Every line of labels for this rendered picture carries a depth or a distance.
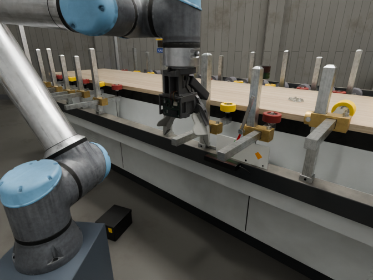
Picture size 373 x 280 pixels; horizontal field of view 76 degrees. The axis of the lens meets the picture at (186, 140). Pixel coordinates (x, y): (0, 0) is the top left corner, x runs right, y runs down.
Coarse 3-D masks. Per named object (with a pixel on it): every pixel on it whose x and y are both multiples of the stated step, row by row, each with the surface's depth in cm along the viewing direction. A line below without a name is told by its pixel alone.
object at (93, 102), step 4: (116, 96) 187; (120, 96) 188; (92, 100) 174; (96, 100) 174; (108, 100) 181; (112, 100) 183; (116, 100) 186; (68, 104) 161; (72, 104) 161; (76, 104) 163; (80, 104) 165; (84, 104) 167; (88, 104) 169; (92, 104) 171; (64, 108) 160; (68, 108) 159; (72, 108) 161
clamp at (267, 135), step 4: (244, 128) 102; (248, 128) 101; (252, 128) 100; (256, 128) 98; (260, 128) 98; (264, 128) 98; (272, 128) 98; (248, 132) 101; (264, 132) 97; (268, 132) 96; (272, 132) 97; (264, 136) 97; (268, 136) 96; (272, 136) 99; (260, 140) 99; (264, 140) 98; (268, 140) 97
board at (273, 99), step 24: (72, 72) 275; (120, 72) 275; (216, 96) 145; (240, 96) 145; (264, 96) 145; (288, 96) 145; (312, 96) 145; (336, 96) 145; (360, 96) 145; (360, 120) 99
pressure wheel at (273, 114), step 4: (264, 112) 108; (268, 112) 108; (272, 112) 106; (276, 112) 108; (264, 116) 105; (268, 116) 104; (272, 116) 103; (276, 116) 103; (280, 116) 104; (264, 120) 106; (268, 120) 104; (272, 120) 103; (276, 120) 103; (280, 120) 105
